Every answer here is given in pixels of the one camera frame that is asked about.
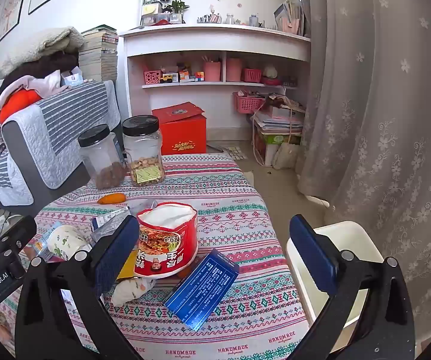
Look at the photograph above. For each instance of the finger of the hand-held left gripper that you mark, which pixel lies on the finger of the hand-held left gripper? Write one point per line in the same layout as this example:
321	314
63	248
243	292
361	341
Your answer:
18	232

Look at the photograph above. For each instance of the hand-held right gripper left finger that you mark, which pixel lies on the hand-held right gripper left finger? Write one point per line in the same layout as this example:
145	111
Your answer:
112	258

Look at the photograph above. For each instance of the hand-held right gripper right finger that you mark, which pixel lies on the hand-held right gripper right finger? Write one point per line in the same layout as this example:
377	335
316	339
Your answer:
313	258

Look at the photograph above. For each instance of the white plastic chair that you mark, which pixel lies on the white plastic chair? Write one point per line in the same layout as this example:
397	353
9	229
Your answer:
354	240

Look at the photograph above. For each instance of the red snack bag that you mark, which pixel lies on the red snack bag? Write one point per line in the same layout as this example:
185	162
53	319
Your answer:
170	247

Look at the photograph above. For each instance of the yellow packet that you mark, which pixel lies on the yellow packet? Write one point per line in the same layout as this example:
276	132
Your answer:
128	266

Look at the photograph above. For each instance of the colourful snack packet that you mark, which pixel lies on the colourful snack packet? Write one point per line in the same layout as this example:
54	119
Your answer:
41	246

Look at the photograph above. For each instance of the silver foil wrapper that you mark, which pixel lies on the silver foil wrapper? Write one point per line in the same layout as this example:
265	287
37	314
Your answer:
106	223

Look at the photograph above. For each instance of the white crumpled wrapper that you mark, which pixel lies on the white crumpled wrapper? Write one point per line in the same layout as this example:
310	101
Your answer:
129	290

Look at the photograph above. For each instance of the white green-print paper cup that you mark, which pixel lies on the white green-print paper cup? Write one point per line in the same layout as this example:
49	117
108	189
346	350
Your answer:
65	242

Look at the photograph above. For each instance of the striped quilt seat cover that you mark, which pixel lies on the striped quilt seat cover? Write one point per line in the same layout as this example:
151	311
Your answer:
1	183

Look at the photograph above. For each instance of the clear crumpled plastic wrapper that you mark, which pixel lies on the clear crumpled plastic wrapper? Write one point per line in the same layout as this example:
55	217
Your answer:
140	206

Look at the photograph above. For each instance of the grey sofa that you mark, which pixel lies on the grey sofa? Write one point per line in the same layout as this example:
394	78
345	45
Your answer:
28	172

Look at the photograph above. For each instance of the blue cardboard box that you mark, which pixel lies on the blue cardboard box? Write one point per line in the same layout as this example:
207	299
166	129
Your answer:
200	292

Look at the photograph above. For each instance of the clear jar with brown snacks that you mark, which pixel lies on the clear jar with brown snacks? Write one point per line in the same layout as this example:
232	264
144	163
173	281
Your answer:
99	157

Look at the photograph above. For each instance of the white cloth bag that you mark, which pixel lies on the white cloth bag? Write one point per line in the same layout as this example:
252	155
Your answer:
286	157

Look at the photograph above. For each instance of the clear jar with peanuts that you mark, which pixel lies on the clear jar with peanuts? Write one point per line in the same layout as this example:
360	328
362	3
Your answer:
144	150

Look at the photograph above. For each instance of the green-print cardboard box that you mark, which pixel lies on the green-print cardboard box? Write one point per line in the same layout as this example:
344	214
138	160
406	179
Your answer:
271	140

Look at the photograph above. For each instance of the orange cloth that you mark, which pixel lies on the orange cloth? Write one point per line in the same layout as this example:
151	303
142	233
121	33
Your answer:
16	103

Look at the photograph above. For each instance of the grey striped quilt cover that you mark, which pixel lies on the grey striped quilt cover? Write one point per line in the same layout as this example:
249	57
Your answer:
69	108

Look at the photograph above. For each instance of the stack of papers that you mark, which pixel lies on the stack of papers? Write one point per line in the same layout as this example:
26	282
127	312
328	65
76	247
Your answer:
279	120

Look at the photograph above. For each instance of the red cardboard box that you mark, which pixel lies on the red cardboard box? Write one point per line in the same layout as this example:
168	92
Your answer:
185	135

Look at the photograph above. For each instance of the pink cloth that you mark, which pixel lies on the pink cloth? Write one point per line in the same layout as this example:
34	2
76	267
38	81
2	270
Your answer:
46	84

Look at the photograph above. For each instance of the floral lace curtain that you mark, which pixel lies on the floral lace curtain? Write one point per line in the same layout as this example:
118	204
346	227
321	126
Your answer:
380	120

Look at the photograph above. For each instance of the white paper box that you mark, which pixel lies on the white paper box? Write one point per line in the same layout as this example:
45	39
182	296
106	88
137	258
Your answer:
72	78

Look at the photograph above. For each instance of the large pink plastic basket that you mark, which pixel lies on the large pink plastic basket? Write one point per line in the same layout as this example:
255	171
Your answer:
247	103

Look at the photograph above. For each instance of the dark clothes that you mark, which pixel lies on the dark clothes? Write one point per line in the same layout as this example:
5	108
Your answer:
50	63

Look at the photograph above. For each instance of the pink lattice box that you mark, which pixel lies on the pink lattice box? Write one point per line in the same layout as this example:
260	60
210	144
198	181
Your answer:
152	77

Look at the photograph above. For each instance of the yellow toy car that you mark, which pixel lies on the yellow toy car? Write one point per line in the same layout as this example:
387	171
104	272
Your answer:
166	78

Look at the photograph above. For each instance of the small pink plastic basket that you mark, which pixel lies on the small pink plastic basket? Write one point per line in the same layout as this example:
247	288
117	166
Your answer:
251	75

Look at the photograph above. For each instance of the beige fluffy blanket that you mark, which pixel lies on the beige fluffy blanket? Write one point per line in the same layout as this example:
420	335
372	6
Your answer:
46	41

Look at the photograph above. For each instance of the stack of books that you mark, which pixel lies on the stack of books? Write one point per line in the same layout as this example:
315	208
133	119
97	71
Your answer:
99	56

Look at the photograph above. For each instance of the pink storage bin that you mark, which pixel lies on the pink storage bin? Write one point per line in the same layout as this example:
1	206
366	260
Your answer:
234	70
212	72

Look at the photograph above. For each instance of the white bookshelf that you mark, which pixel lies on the white bookshelf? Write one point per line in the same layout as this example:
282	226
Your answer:
215	39

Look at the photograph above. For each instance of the upright books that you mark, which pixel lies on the upright books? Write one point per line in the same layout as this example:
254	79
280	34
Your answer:
292	17

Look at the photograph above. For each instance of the small potted plant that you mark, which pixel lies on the small potted plant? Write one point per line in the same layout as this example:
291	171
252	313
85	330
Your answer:
179	9

